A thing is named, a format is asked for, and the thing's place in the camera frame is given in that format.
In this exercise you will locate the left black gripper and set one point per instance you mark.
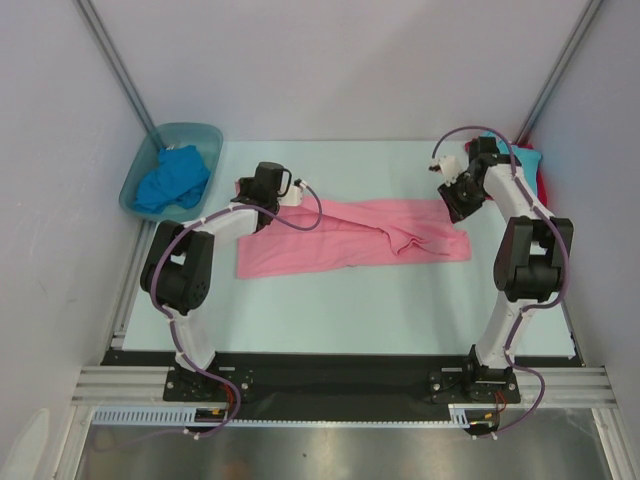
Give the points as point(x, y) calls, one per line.
point(244, 186)

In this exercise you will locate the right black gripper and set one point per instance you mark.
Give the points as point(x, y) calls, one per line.
point(455, 201)

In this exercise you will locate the pink t shirt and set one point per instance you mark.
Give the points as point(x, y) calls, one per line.
point(369, 233)

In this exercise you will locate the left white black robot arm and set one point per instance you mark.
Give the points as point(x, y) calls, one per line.
point(177, 272)

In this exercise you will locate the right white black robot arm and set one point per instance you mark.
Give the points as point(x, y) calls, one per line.
point(531, 268)

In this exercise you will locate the teal folded t shirt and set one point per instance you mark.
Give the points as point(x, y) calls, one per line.
point(528, 158)

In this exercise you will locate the red folded t shirt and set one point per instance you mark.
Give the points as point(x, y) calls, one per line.
point(542, 193)

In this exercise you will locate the teal plastic bin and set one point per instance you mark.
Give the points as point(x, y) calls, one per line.
point(208, 141)

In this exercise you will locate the blue crumpled t shirt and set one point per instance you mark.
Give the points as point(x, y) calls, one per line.
point(179, 179)

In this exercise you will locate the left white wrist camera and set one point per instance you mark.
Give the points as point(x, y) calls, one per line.
point(294, 194)

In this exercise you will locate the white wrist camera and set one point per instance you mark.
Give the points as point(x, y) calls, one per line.
point(294, 194)
point(448, 166)

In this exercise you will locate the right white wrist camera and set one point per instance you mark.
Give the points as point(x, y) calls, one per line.
point(448, 166)

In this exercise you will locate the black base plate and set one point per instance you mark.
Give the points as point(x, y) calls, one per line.
point(337, 388)

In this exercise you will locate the front aluminium rail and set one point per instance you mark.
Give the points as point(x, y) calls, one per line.
point(120, 385)

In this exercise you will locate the right slotted cable duct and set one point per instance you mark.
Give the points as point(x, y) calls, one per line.
point(477, 416)

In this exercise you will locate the slotted cable duct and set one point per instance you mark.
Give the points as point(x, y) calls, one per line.
point(159, 416)
point(477, 416)

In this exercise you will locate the right aluminium corner post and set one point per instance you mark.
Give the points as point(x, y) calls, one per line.
point(586, 20)

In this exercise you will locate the aluminium corner post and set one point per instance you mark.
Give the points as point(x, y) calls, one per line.
point(110, 53)
point(586, 20)

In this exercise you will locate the left aluminium corner post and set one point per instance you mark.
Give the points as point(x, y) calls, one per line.
point(110, 53)

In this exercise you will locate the left slotted cable duct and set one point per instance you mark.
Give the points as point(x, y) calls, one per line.
point(159, 416)

